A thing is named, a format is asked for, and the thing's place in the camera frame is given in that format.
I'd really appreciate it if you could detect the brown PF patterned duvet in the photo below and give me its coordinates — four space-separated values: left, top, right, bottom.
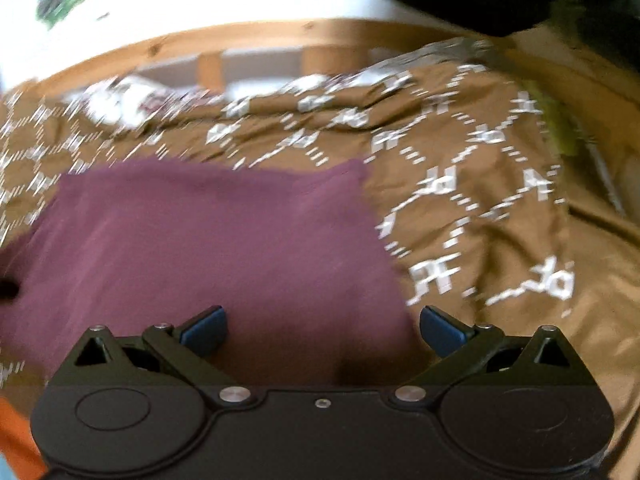
1 44 639 479

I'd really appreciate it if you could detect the white floral pillow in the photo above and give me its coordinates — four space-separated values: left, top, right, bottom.
67 75 219 130

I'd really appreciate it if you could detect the wooden bed headboard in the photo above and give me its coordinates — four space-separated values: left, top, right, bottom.
9 18 639 136

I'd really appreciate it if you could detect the orange cloth at corner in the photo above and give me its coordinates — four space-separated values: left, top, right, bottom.
0 396 47 480

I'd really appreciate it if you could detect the maroon knit garment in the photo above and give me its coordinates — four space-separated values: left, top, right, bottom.
1 159 428 386

